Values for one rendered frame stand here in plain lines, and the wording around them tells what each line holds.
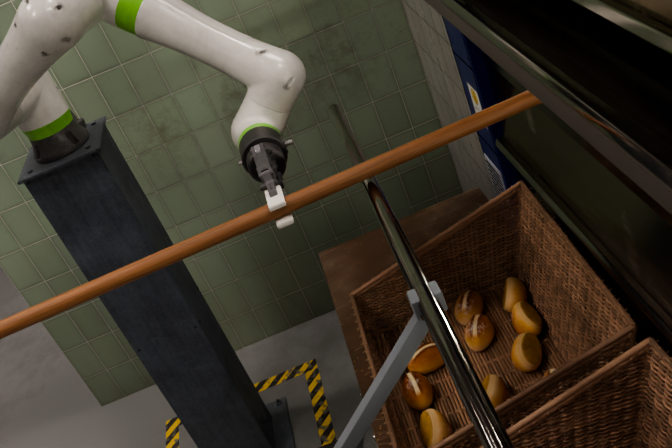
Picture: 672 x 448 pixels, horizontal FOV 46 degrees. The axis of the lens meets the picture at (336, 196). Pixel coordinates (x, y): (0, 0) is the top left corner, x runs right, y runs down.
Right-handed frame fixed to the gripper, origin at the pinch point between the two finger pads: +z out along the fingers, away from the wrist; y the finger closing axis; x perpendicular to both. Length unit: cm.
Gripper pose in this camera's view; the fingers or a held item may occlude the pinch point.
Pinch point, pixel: (279, 206)
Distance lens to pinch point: 138.4
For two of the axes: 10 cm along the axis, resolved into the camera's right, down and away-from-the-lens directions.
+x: -9.2, 3.9, -0.1
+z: 2.0, 4.5, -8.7
